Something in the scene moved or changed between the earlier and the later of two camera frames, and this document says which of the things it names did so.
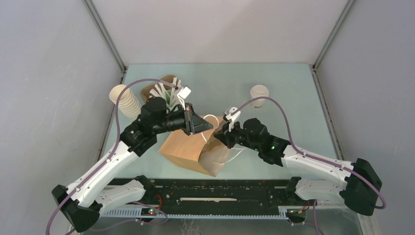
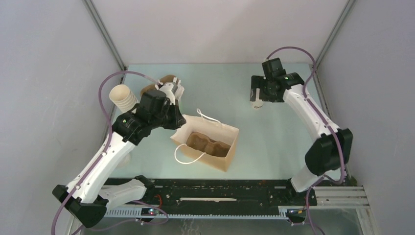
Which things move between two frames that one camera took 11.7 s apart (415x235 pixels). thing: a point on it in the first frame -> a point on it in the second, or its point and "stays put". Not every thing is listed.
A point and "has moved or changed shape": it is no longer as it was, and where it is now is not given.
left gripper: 199,125 -> 178,121
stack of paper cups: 128,104 stays put
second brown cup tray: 168,82 stays put
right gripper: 225,136 -> 259,82
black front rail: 253,193 stays put
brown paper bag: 203,150 has moved or changed shape
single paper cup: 258,91 stays put
